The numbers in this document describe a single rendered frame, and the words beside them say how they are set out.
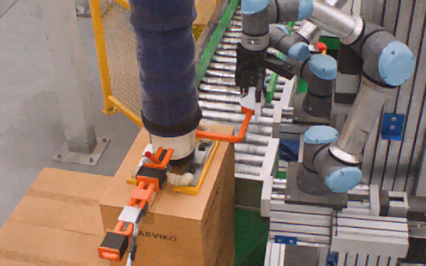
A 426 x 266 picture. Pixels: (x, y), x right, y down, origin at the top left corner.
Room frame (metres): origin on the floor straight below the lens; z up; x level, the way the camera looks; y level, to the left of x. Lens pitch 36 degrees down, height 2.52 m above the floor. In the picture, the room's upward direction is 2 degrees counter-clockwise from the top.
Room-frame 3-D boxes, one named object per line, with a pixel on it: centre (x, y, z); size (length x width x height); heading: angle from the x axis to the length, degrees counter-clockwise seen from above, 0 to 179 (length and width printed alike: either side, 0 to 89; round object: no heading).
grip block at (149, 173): (1.73, 0.22, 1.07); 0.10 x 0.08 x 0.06; 74
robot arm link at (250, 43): (1.50, -0.13, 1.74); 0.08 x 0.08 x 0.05
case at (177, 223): (1.98, 0.16, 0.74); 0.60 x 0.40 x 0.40; 165
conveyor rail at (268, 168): (3.38, -0.55, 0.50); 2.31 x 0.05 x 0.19; 165
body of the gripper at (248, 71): (1.51, -0.12, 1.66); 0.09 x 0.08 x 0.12; 80
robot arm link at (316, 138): (1.71, -0.39, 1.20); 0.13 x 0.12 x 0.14; 16
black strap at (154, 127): (1.97, 0.15, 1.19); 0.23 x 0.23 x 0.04
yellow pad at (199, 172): (1.95, 0.06, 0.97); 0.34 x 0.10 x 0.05; 164
